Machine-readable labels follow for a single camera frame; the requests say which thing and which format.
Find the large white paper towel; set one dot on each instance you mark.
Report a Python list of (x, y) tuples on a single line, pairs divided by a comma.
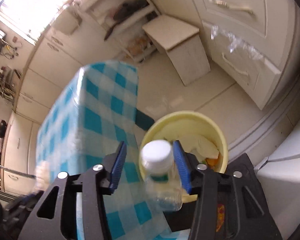
[(198, 145)]

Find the white corner shelf rack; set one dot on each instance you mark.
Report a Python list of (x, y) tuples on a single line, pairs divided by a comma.
[(129, 36)]

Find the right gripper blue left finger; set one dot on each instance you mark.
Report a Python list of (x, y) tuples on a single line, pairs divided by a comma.
[(116, 163)]

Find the yellow plastic trash bin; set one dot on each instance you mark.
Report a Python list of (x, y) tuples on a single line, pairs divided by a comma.
[(182, 123)]

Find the orange peel pile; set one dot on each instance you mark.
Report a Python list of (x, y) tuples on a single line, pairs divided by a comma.
[(214, 164)]

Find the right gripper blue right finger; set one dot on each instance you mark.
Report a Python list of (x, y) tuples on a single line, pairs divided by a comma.
[(183, 166)]

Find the black kettle on counter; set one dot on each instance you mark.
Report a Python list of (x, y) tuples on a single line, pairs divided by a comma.
[(3, 127)]

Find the black wok pan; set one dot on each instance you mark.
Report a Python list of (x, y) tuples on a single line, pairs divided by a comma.
[(126, 10)]

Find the clear plastic bottle green label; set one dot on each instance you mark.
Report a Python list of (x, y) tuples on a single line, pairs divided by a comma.
[(162, 183)]

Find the small beige wooden stool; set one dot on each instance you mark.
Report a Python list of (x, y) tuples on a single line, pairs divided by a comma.
[(182, 44)]

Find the blue white checkered tablecloth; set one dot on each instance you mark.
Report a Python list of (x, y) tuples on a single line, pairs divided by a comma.
[(93, 114)]

